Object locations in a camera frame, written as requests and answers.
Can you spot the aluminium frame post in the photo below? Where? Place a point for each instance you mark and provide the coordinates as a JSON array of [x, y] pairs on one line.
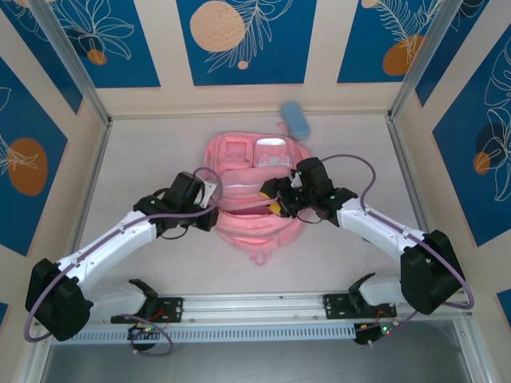
[[72, 60], [417, 60]]

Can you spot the aluminium mounting rail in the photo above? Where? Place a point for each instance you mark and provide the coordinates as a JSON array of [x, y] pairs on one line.
[[255, 305]]

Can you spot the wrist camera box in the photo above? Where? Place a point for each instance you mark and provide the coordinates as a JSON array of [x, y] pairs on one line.
[[185, 187], [313, 171]]

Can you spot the light blue pencil case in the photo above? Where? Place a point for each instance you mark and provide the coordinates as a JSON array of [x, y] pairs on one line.
[[295, 119]]

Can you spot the grey metal base panel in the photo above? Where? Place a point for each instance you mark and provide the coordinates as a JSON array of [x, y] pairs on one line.
[[255, 363]]

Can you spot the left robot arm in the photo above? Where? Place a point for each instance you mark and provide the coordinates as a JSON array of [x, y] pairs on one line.
[[60, 303]]

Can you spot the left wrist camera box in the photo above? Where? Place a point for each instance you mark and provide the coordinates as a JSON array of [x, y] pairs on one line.
[[185, 187]]

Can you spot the yellow picture book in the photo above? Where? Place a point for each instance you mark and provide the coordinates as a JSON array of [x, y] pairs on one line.
[[274, 208]]

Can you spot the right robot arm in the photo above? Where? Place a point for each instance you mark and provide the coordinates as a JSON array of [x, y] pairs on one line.
[[431, 275]]

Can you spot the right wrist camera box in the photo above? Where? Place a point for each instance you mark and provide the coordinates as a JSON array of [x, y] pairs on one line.
[[313, 171]]

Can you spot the aluminium table side rail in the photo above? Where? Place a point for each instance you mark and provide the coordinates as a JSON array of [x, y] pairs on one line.
[[89, 191], [401, 159]]

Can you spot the pink backpack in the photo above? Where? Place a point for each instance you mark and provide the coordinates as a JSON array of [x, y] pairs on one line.
[[255, 235]]

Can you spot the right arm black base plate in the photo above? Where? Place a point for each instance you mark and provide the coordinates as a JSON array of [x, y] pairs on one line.
[[333, 305]]

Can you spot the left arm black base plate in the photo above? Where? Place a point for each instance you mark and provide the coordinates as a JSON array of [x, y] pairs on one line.
[[175, 309]]

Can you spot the blue floral wall panel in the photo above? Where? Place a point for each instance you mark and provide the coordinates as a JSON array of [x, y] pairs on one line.
[[40, 52], [127, 60], [279, 48], [451, 48], [359, 48], [459, 179], [24, 223]]

